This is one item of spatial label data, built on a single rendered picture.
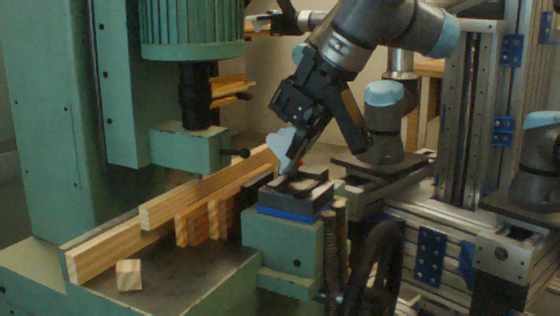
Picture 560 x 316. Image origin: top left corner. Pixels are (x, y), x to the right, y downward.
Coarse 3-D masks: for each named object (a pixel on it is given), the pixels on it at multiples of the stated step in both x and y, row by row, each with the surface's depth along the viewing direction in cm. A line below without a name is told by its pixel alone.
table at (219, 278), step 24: (336, 192) 108; (168, 240) 84; (216, 240) 84; (240, 240) 84; (144, 264) 76; (168, 264) 76; (192, 264) 76; (216, 264) 76; (240, 264) 76; (72, 288) 70; (96, 288) 69; (144, 288) 69; (168, 288) 69; (192, 288) 70; (216, 288) 70; (240, 288) 76; (264, 288) 80; (288, 288) 78; (312, 288) 77; (72, 312) 72; (96, 312) 69; (120, 312) 66; (144, 312) 64; (168, 312) 64; (192, 312) 65; (216, 312) 71
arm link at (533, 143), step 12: (528, 120) 114; (540, 120) 110; (552, 120) 108; (528, 132) 114; (540, 132) 111; (552, 132) 108; (528, 144) 114; (540, 144) 111; (552, 144) 108; (528, 156) 114; (540, 156) 112; (552, 156) 108; (540, 168) 112; (552, 168) 111
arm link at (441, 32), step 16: (416, 0) 68; (416, 16) 68; (432, 16) 69; (448, 16) 72; (416, 32) 69; (432, 32) 70; (448, 32) 71; (400, 48) 77; (416, 48) 72; (432, 48) 72; (448, 48) 73
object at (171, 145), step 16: (160, 128) 88; (176, 128) 88; (208, 128) 88; (224, 128) 88; (160, 144) 88; (176, 144) 87; (192, 144) 85; (208, 144) 83; (224, 144) 87; (160, 160) 89; (176, 160) 88; (192, 160) 86; (208, 160) 84; (224, 160) 88
